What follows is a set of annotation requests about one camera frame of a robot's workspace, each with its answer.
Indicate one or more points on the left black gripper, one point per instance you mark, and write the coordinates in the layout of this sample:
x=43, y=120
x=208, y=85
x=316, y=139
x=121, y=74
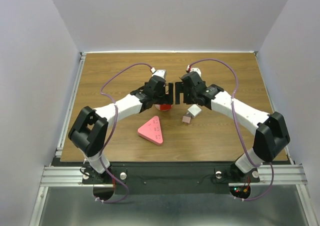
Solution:
x=167, y=98

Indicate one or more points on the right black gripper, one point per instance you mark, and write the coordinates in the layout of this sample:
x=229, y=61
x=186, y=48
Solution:
x=180, y=88

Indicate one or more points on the red cube plug adapter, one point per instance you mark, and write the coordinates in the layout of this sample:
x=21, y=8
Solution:
x=165, y=107

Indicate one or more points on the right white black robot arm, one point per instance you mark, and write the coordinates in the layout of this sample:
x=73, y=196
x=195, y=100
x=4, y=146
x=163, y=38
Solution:
x=270, y=131

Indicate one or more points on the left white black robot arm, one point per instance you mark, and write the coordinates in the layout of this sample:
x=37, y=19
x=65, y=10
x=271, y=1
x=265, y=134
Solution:
x=88, y=132

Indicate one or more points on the white cube charger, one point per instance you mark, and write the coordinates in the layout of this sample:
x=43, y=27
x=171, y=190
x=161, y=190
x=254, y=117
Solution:
x=194, y=110

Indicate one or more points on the small pink square adapter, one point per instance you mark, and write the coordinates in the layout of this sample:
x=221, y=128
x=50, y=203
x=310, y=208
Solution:
x=186, y=119

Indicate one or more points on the pink triangular power strip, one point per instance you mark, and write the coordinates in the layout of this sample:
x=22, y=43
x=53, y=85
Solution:
x=151, y=131

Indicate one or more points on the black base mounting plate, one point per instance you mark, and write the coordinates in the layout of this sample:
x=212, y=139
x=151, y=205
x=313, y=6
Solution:
x=121, y=189

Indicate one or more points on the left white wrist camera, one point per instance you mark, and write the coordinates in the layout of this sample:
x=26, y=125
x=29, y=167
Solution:
x=162, y=73

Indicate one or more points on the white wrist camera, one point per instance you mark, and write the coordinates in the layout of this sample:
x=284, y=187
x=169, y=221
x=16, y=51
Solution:
x=162, y=73
x=193, y=69

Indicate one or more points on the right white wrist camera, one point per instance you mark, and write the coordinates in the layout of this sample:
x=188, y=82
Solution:
x=193, y=69

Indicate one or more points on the aluminium left side rail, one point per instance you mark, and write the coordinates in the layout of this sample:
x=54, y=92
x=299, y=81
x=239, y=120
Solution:
x=67, y=118

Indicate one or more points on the aluminium rail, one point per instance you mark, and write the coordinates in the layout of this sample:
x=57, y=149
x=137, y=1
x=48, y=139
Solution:
x=67, y=118
x=165, y=173

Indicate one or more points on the aluminium front rail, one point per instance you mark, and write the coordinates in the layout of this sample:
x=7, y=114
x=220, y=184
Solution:
x=165, y=173

